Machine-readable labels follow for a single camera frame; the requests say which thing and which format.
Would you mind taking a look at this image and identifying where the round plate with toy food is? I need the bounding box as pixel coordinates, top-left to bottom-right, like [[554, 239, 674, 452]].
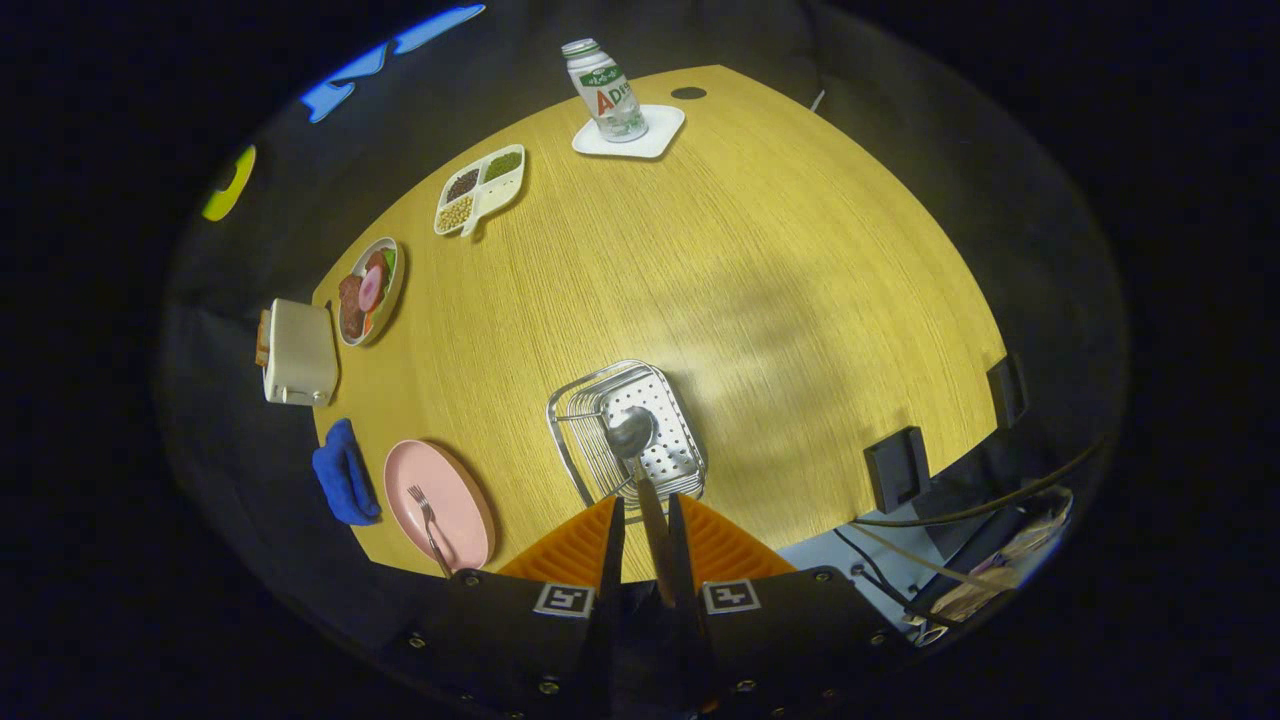
[[334, 236, 407, 348]]

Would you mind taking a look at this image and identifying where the steel wire drain basket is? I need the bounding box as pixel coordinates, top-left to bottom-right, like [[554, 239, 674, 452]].
[[546, 359, 709, 511]]

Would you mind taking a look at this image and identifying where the blue cloth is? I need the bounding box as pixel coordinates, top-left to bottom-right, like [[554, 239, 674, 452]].
[[311, 418, 383, 527]]

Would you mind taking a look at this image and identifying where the cream toaster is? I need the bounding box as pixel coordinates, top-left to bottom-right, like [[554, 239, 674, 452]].
[[262, 298, 340, 407]]

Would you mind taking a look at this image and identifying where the pink round plate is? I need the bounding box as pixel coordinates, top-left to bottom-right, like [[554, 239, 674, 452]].
[[384, 439, 497, 573]]

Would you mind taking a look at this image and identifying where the silver spoon with brown handle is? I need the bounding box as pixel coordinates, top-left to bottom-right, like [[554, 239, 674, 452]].
[[603, 405, 676, 609]]

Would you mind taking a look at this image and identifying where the white divided dish with beans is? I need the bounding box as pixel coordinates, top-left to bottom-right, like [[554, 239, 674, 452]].
[[433, 144, 527, 239]]

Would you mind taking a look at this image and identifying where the black table clamp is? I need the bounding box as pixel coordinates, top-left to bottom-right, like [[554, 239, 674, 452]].
[[986, 353, 1029, 429], [864, 426, 931, 514]]

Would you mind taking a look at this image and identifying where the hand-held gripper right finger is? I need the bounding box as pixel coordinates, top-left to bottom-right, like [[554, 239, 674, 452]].
[[668, 492, 916, 720]]

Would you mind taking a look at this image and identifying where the white drink bottle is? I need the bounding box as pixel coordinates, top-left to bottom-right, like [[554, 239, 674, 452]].
[[561, 38, 649, 143]]

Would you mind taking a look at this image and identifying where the white square coaster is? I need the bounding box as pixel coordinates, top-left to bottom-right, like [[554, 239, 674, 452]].
[[571, 104, 687, 160]]

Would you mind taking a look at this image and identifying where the thick black cable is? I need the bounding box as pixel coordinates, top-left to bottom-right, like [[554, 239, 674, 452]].
[[850, 435, 1113, 529]]

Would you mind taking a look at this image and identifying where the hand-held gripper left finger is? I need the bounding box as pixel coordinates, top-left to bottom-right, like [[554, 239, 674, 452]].
[[375, 495, 626, 720]]

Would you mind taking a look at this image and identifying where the silver fork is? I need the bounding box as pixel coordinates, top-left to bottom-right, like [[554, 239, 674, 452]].
[[407, 484, 453, 579]]

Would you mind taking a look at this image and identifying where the brown paper bag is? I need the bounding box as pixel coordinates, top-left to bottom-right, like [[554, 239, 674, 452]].
[[925, 487, 1073, 626]]

